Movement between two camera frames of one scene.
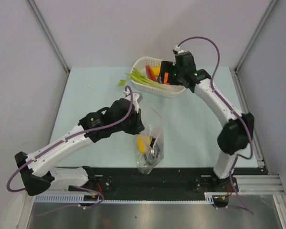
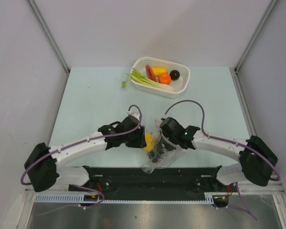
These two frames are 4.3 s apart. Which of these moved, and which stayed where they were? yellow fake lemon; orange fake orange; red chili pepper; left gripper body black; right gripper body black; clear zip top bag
Moved: left gripper body black; right gripper body black; clear zip top bag
Stayed: orange fake orange; red chili pepper; yellow fake lemon
